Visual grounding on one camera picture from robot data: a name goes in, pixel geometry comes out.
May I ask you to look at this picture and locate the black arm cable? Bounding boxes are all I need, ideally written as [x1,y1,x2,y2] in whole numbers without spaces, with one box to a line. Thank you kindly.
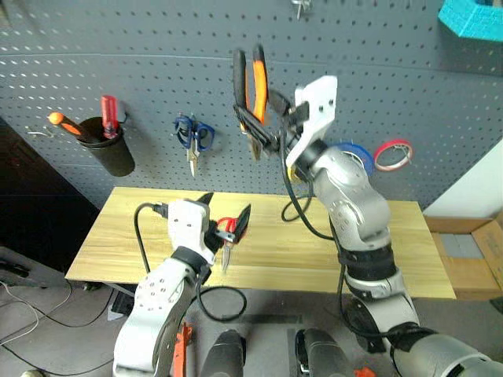
[133,201,248,322]
[279,117,437,354]

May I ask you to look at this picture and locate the orange black pliers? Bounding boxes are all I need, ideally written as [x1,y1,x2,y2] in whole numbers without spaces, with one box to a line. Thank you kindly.
[232,44,273,161]

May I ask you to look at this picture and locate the black cabinet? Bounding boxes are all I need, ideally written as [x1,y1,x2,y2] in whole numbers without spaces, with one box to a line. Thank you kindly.
[0,116,101,274]

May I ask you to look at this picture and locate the cyan plastic bin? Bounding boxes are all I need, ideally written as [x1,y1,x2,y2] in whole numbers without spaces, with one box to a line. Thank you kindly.
[436,0,503,43]

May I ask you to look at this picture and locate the dark rounded shape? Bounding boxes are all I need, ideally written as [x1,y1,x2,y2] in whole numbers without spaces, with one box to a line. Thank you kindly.
[201,329,248,377]
[294,327,355,377]

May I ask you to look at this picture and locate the orange handled screwdriver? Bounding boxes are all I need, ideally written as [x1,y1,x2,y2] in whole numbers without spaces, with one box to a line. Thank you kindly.
[47,112,83,137]

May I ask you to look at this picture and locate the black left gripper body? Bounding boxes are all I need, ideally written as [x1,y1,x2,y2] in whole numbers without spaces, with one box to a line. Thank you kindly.
[204,219,237,257]

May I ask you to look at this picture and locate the black floor cable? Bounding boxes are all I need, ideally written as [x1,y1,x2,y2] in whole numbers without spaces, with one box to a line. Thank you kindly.
[0,288,117,377]

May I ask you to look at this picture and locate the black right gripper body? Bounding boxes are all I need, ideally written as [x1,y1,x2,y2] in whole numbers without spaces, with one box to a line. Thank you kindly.
[270,100,310,154]

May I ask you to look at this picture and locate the red tape roll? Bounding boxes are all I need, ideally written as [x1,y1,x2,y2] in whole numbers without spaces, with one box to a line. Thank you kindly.
[373,137,415,173]

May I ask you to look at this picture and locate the blue handled scissors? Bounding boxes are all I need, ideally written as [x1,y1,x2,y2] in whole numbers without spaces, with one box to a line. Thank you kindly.
[173,114,216,178]

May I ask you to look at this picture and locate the brown cardboard box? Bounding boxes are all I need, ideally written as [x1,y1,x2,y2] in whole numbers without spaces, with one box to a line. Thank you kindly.
[422,209,503,302]

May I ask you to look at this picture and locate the black power strip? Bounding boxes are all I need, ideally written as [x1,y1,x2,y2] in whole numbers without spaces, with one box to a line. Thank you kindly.
[107,289,138,322]

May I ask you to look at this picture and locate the white floor cable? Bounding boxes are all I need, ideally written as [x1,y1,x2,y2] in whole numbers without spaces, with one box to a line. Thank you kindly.
[0,279,75,347]

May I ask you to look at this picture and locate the orange plastic part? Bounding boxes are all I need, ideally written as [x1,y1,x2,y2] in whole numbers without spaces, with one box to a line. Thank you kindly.
[174,321,194,377]

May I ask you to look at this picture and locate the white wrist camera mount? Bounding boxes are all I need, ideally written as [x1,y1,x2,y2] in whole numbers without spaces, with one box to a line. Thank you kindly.
[285,75,339,170]
[166,198,218,265]

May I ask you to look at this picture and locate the black cup holder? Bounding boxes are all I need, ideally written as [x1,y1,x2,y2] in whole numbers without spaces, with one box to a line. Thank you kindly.
[76,116,136,178]

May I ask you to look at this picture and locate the red handled screwdriver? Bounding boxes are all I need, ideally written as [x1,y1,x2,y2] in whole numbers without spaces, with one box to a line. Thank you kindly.
[100,95,120,140]

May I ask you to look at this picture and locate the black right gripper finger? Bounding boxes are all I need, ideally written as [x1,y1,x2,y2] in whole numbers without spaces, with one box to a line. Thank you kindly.
[233,103,281,152]
[268,89,294,117]

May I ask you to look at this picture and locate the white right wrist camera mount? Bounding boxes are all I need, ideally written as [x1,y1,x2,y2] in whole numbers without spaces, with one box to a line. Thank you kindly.
[285,75,339,170]

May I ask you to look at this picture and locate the blue tape roll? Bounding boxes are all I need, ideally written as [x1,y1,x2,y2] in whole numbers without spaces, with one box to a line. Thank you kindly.
[333,141,376,176]

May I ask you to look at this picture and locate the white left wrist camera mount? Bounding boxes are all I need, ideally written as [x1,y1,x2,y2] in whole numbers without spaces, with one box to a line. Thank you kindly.
[166,198,218,265]

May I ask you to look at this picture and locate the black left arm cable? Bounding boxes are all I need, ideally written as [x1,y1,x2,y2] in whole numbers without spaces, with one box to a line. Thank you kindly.
[133,201,248,322]

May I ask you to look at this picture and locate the red handled snips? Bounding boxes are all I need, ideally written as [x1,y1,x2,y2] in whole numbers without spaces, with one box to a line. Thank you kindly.
[215,216,241,273]

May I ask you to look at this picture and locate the dark grey metal pegboard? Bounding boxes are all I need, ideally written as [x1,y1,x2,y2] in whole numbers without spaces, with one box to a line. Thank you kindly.
[0,0,503,211]

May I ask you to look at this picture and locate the silver metal pegboard hook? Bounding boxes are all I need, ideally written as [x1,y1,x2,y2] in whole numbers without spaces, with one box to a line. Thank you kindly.
[26,126,57,139]
[290,0,312,19]

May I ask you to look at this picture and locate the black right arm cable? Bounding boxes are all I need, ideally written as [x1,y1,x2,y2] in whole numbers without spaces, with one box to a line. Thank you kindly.
[279,117,437,354]

